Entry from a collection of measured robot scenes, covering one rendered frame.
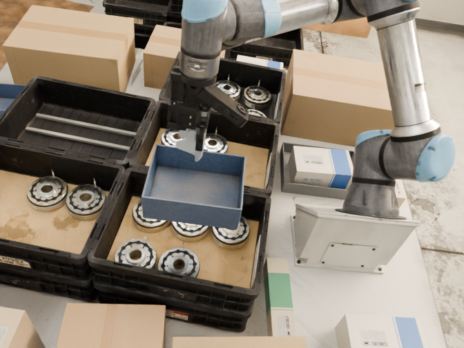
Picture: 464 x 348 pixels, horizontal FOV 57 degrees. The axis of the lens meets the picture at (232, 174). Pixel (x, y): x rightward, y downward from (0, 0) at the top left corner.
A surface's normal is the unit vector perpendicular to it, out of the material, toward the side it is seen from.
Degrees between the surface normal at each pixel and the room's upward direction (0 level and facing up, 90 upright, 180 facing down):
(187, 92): 82
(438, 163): 56
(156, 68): 90
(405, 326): 0
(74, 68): 90
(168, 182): 1
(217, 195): 1
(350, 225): 90
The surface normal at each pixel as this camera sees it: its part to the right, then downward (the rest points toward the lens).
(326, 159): 0.12, -0.66
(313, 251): -0.03, 0.74
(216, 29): 0.52, 0.60
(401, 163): -0.83, 0.34
